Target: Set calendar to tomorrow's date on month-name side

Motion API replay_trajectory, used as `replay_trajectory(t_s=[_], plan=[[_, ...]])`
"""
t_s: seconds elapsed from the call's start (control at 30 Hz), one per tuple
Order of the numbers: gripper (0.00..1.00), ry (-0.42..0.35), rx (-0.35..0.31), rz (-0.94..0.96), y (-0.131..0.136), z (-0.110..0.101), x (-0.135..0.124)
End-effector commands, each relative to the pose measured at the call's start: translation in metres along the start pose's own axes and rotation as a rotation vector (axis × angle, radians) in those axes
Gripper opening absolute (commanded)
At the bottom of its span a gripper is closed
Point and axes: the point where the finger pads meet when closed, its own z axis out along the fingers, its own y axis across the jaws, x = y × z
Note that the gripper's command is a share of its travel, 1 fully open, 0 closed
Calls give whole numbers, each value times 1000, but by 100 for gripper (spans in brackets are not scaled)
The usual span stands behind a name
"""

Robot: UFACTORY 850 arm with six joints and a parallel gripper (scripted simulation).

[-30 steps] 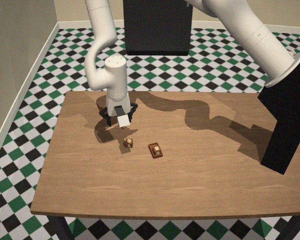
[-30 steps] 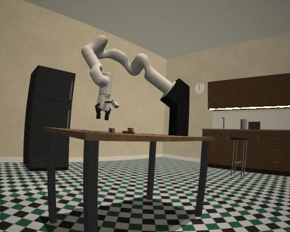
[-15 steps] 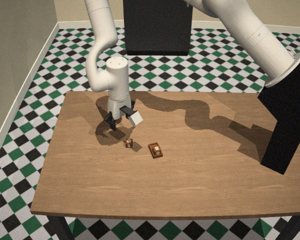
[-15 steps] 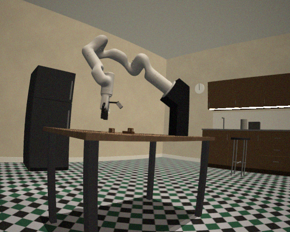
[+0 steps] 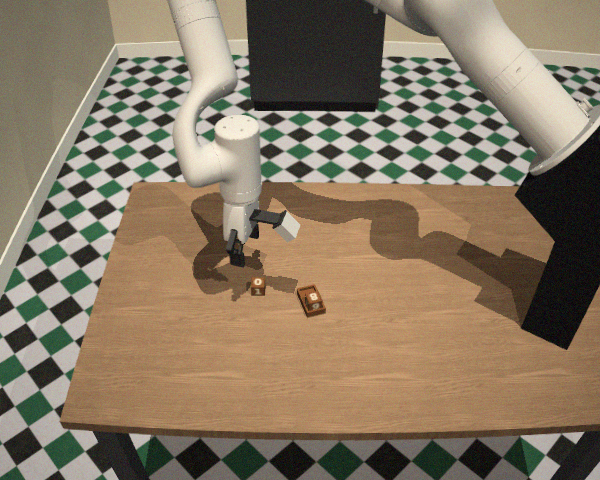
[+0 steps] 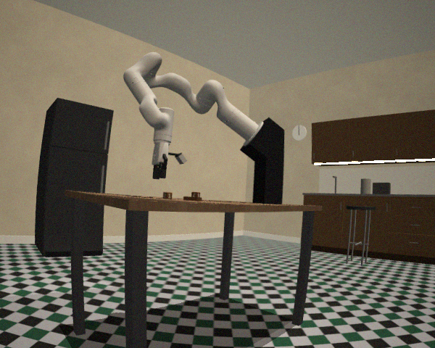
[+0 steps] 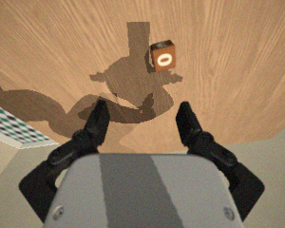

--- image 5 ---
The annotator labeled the brown calendar cube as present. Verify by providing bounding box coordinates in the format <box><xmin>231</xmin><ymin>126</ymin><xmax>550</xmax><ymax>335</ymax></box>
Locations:
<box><xmin>251</xmin><ymin>277</ymin><xmax>266</xmax><ymax>296</ymax></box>
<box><xmin>305</xmin><ymin>291</ymin><xmax>322</xmax><ymax>311</ymax></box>

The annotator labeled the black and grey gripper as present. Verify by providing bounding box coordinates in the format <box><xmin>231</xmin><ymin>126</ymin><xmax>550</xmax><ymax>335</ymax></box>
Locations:
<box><xmin>223</xmin><ymin>196</ymin><xmax>259</xmax><ymax>267</ymax></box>

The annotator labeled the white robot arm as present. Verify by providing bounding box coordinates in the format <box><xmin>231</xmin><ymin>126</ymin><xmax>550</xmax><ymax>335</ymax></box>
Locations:
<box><xmin>167</xmin><ymin>0</ymin><xmax>600</xmax><ymax>242</ymax></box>

